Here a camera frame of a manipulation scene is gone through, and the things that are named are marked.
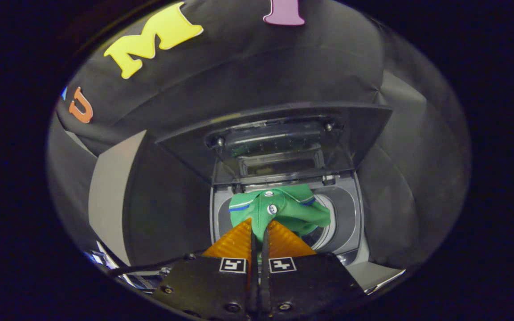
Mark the grey box stand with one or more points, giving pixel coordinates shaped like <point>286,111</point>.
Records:
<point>112,191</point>

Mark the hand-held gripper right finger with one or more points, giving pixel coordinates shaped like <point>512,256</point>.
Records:
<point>264,267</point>

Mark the green polo shirt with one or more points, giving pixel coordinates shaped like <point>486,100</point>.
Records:
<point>292,211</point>

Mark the black backdrop cloth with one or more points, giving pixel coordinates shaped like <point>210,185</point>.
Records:
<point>261,67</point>

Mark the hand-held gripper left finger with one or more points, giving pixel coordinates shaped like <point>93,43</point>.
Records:
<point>252,267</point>

